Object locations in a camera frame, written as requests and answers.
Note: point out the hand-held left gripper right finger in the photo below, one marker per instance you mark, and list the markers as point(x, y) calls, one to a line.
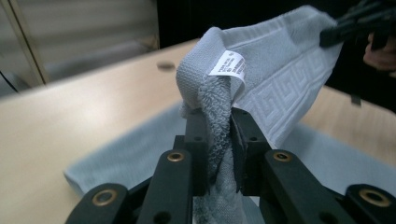
point(249, 149)

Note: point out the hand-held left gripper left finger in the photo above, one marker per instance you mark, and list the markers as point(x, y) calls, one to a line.
point(197, 149)

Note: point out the grey tape piece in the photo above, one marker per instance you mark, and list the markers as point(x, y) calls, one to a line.
point(356, 100)

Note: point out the grey towel with label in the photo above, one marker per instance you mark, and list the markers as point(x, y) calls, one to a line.
point(180, 18)

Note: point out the black table grommet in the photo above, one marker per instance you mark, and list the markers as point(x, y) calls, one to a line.
point(166, 65)

